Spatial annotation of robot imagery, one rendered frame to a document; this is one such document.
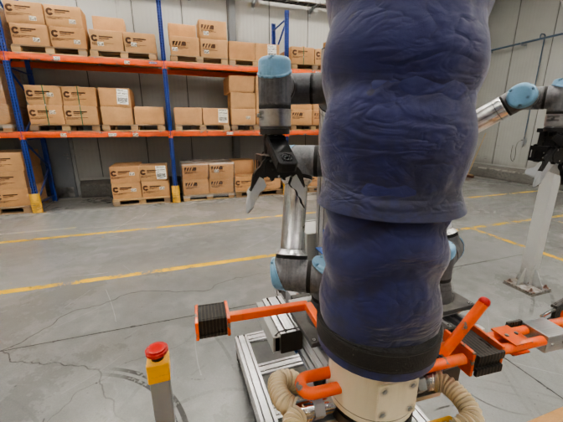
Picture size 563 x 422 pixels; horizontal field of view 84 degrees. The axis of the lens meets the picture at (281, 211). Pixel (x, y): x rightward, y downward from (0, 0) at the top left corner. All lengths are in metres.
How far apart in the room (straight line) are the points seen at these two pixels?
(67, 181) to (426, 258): 8.93
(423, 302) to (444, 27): 0.37
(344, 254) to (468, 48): 0.32
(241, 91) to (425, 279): 7.32
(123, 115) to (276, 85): 6.90
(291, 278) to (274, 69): 0.68
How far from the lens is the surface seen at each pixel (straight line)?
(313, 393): 0.66
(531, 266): 4.32
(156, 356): 1.14
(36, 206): 7.99
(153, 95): 8.82
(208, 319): 0.82
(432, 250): 0.50
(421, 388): 0.81
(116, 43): 7.69
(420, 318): 0.55
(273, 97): 0.73
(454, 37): 0.46
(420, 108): 0.44
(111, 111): 7.57
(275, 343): 1.29
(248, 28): 9.35
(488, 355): 0.82
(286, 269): 1.10
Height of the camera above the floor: 1.73
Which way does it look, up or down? 15 degrees down
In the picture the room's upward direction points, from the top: straight up
